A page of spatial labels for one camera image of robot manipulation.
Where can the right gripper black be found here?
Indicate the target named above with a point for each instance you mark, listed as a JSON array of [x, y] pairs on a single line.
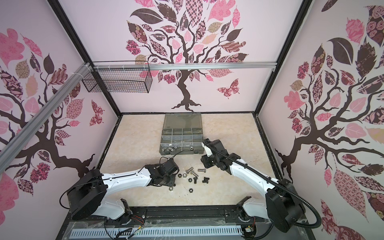
[[206, 161]]

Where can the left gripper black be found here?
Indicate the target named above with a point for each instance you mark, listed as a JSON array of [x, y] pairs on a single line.
[[172, 182]]

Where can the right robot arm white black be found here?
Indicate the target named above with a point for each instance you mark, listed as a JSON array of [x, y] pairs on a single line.
[[280, 204]]

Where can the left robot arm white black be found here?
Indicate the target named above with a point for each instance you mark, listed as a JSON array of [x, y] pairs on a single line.
[[89, 196]]

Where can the silver hex bolt upright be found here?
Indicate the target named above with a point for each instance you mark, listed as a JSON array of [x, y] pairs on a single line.
[[189, 170]]

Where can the black socket screw pair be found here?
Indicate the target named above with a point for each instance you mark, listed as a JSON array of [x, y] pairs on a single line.
[[205, 180]]

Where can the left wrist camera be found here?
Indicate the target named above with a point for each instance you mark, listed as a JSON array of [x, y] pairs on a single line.
[[170, 166]]

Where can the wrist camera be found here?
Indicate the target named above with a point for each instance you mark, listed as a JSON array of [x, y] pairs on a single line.
[[170, 166], [207, 150]]

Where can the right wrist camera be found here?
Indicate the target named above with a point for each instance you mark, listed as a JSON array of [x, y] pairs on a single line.
[[207, 150]]

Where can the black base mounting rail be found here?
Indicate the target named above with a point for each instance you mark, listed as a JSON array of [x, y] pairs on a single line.
[[242, 213]]

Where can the white slotted cable duct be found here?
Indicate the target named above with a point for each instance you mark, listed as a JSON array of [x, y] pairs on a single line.
[[154, 232]]

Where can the aluminium rail back wall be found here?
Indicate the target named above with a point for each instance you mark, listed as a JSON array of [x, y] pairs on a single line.
[[199, 66]]

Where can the aluminium rail wall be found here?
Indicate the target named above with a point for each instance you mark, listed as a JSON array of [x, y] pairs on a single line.
[[12, 149], [199, 66]]

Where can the black wire mesh basket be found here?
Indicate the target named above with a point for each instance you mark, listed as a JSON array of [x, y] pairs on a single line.
[[119, 77]]

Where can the aluminium rail left wall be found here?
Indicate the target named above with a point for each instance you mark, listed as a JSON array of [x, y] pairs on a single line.
[[12, 149]]

